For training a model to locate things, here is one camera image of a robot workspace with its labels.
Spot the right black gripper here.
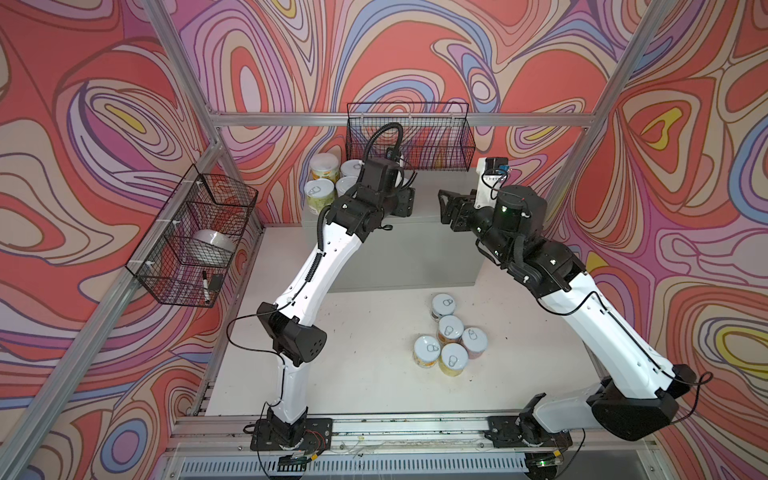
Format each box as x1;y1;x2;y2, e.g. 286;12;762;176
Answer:
438;188;516;264

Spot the pink label can plain lid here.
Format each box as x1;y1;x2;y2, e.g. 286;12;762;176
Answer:
335;176;357;197

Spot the yellow orange label can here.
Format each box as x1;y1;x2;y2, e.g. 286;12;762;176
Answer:
309;153;341;183

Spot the green label can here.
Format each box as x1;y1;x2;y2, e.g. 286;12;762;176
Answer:
304;178;336;215

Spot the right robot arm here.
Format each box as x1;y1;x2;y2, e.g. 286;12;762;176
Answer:
438;185;700;442

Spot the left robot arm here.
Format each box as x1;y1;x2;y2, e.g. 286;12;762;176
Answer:
257;156;415;428

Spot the grey metal cabinet box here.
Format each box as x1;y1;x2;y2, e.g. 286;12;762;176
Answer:
330;170;485;293

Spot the red label can right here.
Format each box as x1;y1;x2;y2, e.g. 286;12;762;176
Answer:
461;326;489;359

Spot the silver tape roll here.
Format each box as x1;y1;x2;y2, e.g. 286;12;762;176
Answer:
193;229;236;253

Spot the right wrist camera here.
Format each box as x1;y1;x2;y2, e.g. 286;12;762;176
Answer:
474;157;509;209

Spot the black wire basket back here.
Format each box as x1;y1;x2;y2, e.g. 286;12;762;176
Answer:
345;100;476;171

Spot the black wire basket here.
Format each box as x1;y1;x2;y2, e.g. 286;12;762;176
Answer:
126;167;258;308
345;100;476;171

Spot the black wire basket left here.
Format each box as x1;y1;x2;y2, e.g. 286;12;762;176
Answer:
126;167;258;308

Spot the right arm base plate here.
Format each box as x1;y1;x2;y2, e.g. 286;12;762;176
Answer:
483;416;573;450

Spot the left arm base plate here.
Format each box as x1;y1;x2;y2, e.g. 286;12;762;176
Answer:
250;417;333;454

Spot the aluminium front rail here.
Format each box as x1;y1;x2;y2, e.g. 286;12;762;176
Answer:
167;410;655;457

